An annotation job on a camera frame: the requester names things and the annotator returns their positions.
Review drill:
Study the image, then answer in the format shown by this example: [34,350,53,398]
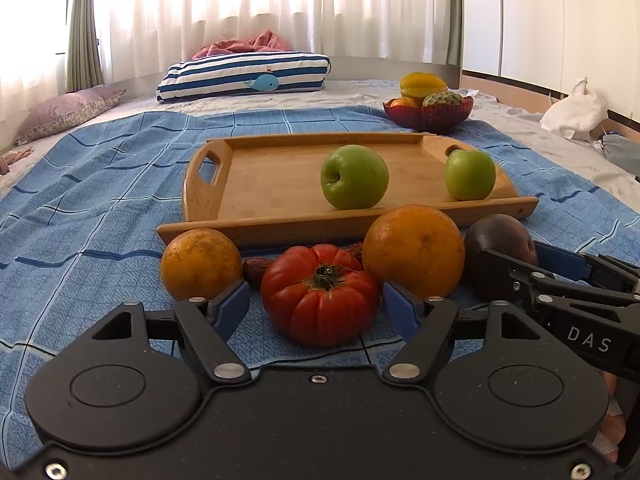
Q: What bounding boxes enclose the grey-green curtain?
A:
[65,0,104,93]
[446,0,465,66]

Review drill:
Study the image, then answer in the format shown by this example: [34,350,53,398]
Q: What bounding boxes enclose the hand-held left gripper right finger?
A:
[382,281,556,386]

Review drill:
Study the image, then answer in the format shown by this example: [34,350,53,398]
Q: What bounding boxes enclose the yellow starfruit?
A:
[399,72,449,101]

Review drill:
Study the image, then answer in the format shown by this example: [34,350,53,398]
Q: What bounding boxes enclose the blue checked blanket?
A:
[0,105,640,456]

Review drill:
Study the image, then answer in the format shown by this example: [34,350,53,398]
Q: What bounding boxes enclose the wooden bed frame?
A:
[460,72,640,128]

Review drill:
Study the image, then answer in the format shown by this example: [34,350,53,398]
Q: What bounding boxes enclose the purple floral pillow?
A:
[12,86,127,147]

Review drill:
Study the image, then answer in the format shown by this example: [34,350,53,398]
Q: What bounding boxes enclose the dark purple plum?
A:
[464,214,540,301]

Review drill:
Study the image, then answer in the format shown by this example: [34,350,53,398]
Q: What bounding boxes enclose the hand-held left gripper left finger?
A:
[85,280,252,386]

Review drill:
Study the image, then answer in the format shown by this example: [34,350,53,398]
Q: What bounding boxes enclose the white plastic bag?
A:
[540,77,610,142]

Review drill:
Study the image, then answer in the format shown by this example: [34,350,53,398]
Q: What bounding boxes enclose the large orange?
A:
[362,204,466,301]

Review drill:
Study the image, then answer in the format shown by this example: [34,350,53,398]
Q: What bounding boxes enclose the large green apple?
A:
[320,144,390,211]

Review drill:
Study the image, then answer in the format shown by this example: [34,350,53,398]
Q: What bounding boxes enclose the white sheer curtain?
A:
[0,0,461,93]

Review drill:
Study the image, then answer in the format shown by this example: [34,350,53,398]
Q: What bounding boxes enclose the red ribbed tomato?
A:
[260,244,381,348]

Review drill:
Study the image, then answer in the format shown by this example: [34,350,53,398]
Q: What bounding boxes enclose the green custard apple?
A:
[422,90,465,108]

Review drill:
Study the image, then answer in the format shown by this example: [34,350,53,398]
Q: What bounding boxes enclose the pink crumpled cloth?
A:
[192,30,288,61]

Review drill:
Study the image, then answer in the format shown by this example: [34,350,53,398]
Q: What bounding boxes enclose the grey-blue cloth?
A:
[597,132,640,181]

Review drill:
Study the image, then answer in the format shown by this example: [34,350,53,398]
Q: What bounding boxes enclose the dried red jujube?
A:
[242,257,273,291]

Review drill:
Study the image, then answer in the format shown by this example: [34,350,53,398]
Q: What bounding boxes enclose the person's right hand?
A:
[601,374,628,467]

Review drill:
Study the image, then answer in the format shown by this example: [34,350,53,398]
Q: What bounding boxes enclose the striped whale pillow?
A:
[156,51,332,104]

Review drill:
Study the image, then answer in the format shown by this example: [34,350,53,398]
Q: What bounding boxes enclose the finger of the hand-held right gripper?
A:
[472,247,640,320]
[534,241,640,292]

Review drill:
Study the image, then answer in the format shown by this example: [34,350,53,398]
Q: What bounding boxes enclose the brown-pink garment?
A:
[0,145,33,176]

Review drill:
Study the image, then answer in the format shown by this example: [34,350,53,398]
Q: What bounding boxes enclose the wooden tray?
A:
[157,131,540,250]

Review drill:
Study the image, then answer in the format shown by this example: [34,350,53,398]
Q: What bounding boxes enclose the small green apple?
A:
[444,149,497,202]

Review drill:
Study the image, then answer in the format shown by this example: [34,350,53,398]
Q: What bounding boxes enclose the small orange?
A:
[160,228,244,302]

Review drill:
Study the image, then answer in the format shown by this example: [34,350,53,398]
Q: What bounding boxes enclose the red glass bowl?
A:
[383,96,474,135]

